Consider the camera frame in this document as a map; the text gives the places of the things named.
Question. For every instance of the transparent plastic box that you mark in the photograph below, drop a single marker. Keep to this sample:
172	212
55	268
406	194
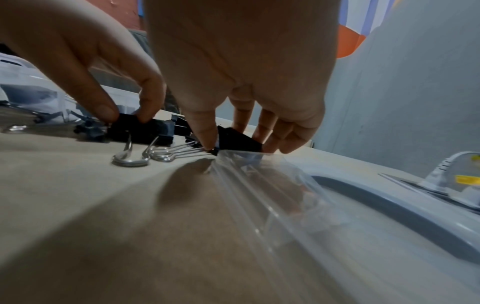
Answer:
33	95

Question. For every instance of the single black binder clip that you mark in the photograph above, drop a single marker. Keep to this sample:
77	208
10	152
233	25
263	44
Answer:
127	130
240	142

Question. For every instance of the person's left hand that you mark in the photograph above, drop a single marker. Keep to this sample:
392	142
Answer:
56	38

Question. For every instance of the pile of black binder clips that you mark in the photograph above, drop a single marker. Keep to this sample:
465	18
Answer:
180	124

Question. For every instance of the transparent plastic lid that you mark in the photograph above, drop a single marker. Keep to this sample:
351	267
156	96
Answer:
337	213

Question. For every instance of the silver socket panel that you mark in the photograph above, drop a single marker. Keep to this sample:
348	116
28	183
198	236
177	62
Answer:
420	187

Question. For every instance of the colourful wall poster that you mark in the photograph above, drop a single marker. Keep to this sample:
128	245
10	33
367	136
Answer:
348	38

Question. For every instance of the person's right hand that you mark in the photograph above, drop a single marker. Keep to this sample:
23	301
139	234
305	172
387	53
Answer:
240	50

